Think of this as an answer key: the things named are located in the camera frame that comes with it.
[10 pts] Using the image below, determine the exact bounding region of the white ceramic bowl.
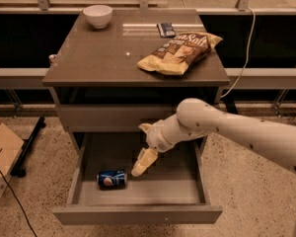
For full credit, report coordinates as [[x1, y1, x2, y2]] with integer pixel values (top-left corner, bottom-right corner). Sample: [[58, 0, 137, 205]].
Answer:
[[83, 5, 112, 29]]

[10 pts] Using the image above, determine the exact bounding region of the cardboard box left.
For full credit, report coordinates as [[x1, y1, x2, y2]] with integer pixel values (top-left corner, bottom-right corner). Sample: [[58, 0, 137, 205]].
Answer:
[[0, 120, 24, 197]]

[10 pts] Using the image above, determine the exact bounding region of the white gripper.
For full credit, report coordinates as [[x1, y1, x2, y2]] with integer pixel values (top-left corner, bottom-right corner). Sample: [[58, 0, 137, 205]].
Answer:
[[131, 115, 185, 177]]

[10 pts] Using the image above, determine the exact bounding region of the small can behind cabinet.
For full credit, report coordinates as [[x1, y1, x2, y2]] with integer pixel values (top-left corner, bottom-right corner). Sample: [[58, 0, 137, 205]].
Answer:
[[48, 54, 57, 65]]

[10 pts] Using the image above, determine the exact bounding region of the yellow brown chip bag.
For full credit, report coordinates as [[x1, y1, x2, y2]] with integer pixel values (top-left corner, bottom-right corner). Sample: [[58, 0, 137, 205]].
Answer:
[[137, 32, 223, 76]]

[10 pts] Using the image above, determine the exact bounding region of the blue pepsi can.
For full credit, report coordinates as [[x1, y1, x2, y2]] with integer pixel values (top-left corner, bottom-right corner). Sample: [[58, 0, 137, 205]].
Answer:
[[96, 169, 127, 188]]

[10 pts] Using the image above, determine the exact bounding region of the open grey middle drawer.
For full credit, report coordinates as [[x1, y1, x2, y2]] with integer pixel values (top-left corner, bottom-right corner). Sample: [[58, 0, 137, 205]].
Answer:
[[53, 132, 222, 225]]

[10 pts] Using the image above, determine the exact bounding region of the grey drawer cabinet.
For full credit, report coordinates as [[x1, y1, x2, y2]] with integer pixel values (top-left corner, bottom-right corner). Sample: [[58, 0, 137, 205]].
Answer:
[[41, 7, 231, 154]]

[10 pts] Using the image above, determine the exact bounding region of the black floor cable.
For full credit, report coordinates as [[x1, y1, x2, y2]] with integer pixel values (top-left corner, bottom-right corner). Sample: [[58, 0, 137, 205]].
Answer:
[[0, 155, 37, 237]]

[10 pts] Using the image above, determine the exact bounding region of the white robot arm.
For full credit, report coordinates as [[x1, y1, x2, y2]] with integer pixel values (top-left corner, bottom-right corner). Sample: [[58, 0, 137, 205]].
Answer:
[[131, 98, 296, 177]]

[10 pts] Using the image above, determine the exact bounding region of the white cable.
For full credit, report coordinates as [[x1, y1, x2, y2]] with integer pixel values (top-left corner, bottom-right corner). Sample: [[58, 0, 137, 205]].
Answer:
[[220, 7, 257, 100]]

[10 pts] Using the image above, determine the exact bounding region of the black stand leg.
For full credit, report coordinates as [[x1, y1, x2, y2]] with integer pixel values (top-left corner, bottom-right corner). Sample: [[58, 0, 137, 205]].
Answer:
[[11, 117, 46, 178]]

